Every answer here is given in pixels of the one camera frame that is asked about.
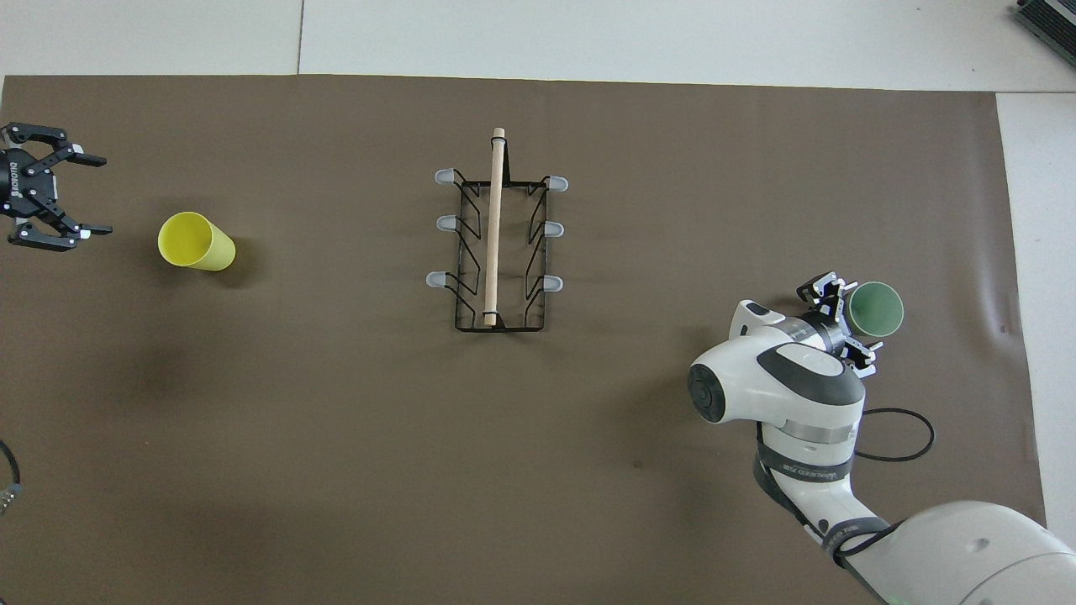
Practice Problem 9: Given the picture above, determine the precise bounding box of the black left arm wrist cable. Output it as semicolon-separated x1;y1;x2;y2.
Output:
0;441;22;518

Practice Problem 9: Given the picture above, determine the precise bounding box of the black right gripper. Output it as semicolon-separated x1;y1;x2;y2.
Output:
797;271;883;375

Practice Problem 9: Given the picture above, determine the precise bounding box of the green plastic cup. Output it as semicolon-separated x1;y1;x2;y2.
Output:
845;281;905;339

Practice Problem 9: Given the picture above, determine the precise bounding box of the black arm wrist cable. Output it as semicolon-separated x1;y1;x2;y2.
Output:
853;408;936;463
0;441;22;518

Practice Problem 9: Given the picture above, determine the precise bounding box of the brown table mat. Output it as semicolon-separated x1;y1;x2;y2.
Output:
0;74;1047;605

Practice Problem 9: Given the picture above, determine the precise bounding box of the dark grey ribbed device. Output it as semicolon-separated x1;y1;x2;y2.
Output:
1013;0;1076;43

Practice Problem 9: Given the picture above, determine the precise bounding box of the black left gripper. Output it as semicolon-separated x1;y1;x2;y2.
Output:
0;124;113;252

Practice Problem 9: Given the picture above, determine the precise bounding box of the black right arm wrist cable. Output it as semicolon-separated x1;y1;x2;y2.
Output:
853;408;936;463

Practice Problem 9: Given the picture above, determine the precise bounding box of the yellow plastic cup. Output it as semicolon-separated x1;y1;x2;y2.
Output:
158;212;237;271

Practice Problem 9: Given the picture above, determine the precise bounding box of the black wire cup rack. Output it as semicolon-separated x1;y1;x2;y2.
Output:
426;128;569;333

